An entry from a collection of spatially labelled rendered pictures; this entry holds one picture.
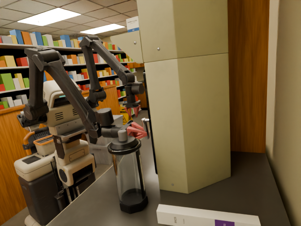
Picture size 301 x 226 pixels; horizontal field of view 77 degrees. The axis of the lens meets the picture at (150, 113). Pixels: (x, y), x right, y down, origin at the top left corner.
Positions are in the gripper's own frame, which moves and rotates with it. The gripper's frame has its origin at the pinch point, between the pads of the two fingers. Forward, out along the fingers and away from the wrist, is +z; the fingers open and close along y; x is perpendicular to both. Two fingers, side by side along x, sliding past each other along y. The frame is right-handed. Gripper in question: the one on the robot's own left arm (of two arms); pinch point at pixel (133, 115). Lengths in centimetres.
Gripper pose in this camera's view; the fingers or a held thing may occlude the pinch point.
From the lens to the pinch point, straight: 122.3
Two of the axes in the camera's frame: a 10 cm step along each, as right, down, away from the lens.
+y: 9.2, -0.1, -4.0
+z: 1.2, 9.6, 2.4
